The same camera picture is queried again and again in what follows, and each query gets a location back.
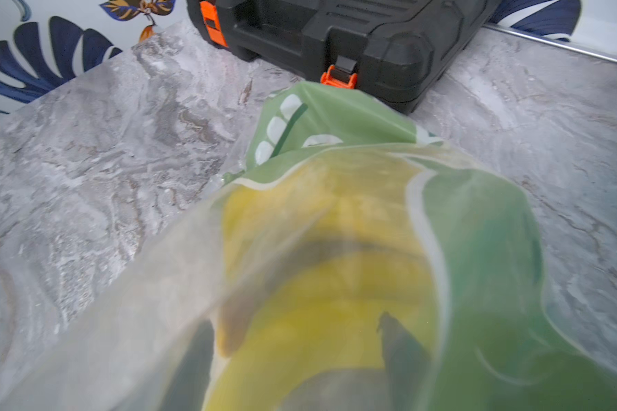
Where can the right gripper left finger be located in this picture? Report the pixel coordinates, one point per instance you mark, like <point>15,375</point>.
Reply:
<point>191,376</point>

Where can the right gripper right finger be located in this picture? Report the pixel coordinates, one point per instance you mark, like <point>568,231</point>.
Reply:
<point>406,362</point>

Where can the zip-top bag with bananas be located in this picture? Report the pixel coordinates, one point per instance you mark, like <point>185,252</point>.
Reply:
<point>498,348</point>

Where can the yellow bananas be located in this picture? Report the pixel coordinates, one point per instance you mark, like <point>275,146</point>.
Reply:
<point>314,260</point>

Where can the black plastic tool case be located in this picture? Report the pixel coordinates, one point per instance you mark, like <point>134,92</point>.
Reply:
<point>392,50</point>

